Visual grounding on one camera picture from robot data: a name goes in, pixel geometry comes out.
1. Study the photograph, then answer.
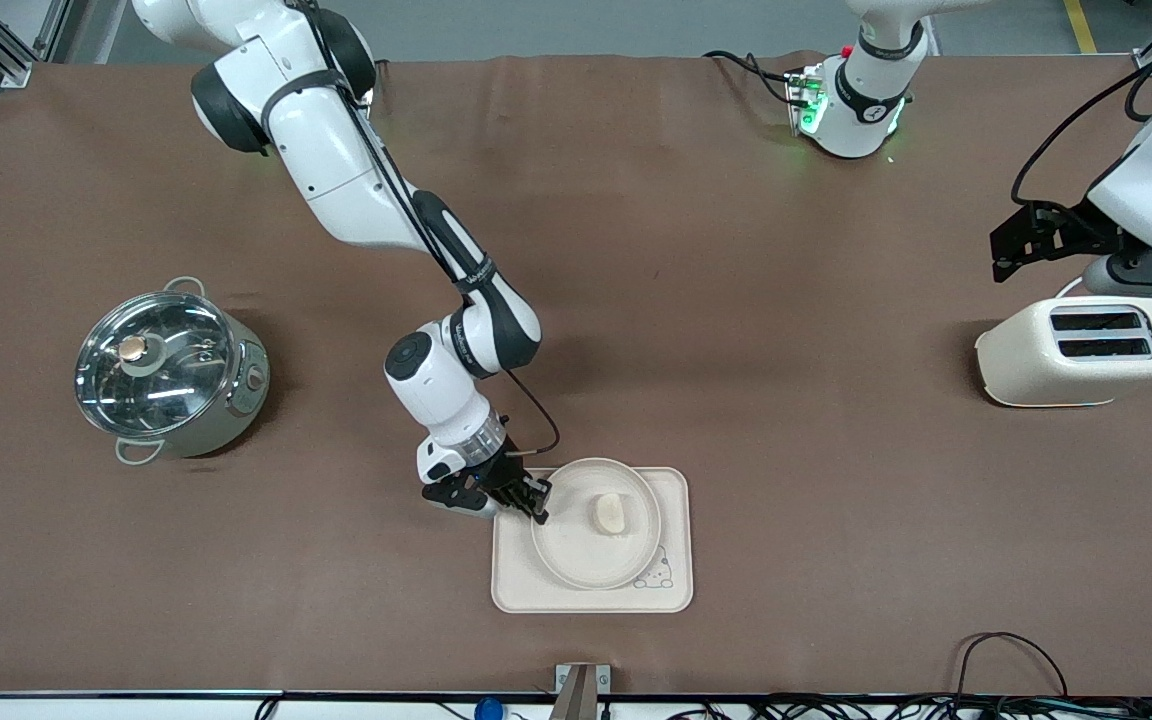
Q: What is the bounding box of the round cream plate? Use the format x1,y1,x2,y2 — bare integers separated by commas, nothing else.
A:
530,457,664,592

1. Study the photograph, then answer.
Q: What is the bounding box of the small white bun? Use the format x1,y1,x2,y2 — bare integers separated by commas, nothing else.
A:
590,492,630,535

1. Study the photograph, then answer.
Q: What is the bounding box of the cream rabbit print tray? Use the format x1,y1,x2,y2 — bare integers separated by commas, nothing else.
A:
491,466,694,614

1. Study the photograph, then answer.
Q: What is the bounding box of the cream two-slot toaster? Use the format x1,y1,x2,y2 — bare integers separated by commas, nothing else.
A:
974,294,1152,409

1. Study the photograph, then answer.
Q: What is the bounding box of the steel pot with glass lid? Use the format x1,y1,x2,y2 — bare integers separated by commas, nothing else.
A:
74,277,271,467

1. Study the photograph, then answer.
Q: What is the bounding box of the brown table mat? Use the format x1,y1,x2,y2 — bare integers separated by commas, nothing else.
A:
0,52,1152,698

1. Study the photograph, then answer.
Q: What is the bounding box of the glass pot lid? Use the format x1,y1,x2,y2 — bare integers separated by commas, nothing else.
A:
74,291,236,437

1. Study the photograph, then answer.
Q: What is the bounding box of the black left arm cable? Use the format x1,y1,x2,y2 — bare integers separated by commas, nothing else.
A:
1011,38,1152,207

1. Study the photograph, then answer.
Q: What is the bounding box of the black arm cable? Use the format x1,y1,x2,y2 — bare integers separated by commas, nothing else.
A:
1011,38,1152,207
296,0,563,457

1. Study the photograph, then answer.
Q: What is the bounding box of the grey metal table bracket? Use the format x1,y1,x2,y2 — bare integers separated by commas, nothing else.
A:
548,663,613,720

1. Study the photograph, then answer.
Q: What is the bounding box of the black left base cable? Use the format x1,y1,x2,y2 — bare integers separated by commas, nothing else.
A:
703,49,799,107

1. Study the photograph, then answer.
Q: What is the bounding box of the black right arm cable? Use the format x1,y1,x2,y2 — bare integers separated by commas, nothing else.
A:
296,0,563,457

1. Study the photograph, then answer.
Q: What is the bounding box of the black looped floor cable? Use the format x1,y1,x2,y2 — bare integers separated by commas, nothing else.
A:
955,631,1070,701

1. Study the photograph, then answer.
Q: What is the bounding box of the black cable bundle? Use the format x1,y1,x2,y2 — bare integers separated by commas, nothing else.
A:
664,693,1152,720

